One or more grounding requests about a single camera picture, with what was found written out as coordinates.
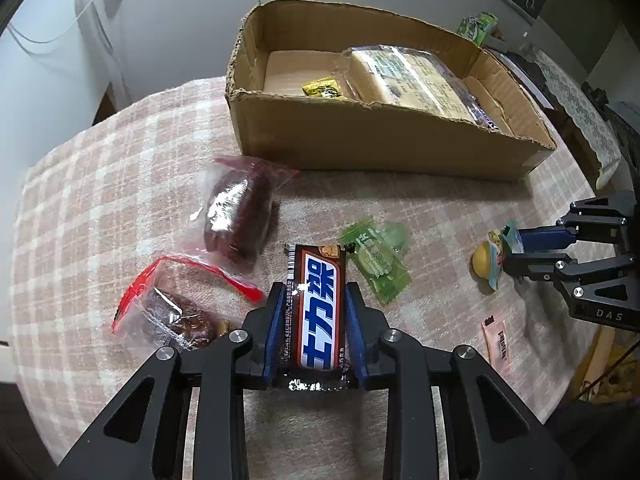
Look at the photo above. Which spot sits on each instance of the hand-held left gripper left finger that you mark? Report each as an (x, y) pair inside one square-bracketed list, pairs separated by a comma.
[(275, 335)]

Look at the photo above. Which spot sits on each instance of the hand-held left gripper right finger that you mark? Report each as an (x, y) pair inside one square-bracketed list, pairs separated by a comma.
[(356, 335)]

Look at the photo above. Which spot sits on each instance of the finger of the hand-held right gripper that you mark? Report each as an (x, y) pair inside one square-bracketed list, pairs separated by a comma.
[(542, 238), (540, 267)]

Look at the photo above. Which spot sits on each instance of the brown chocolate bar blue label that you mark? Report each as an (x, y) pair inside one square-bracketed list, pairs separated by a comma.
[(317, 310)]

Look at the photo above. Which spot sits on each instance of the colourful cartoon snack packet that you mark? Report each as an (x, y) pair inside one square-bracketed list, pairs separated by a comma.
[(492, 262)]

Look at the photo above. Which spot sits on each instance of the dark patterned snack bar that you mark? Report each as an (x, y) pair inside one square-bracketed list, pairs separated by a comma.
[(484, 116)]

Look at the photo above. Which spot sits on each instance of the brown cardboard box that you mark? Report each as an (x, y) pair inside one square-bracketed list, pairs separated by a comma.
[(375, 145)]

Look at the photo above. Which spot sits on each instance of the beige cracker package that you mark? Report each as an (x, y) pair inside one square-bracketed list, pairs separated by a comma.
[(415, 80)]

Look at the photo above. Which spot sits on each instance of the yellow snack packet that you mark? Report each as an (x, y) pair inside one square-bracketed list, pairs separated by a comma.
[(322, 89)]

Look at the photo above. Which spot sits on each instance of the dark figurine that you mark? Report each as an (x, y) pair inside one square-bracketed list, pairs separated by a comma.
[(597, 96)]

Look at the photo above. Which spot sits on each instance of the white lace tablecloth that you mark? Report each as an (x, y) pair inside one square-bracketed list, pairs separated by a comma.
[(575, 95)]

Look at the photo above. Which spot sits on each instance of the green snack packet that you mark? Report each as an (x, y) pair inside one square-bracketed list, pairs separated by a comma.
[(380, 260)]

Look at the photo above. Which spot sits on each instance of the pink snack packet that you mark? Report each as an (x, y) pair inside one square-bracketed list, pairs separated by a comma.
[(497, 345)]

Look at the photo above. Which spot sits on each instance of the red-edged date packet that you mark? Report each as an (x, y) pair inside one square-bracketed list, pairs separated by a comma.
[(170, 310)]

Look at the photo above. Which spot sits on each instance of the clear sausage packet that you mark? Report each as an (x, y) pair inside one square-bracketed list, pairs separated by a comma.
[(240, 205)]

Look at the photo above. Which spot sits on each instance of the green paper bag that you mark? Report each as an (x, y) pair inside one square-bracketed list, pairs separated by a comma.
[(477, 27)]

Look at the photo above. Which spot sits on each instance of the checked pink tablecloth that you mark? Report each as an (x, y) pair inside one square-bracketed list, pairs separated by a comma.
[(125, 185)]

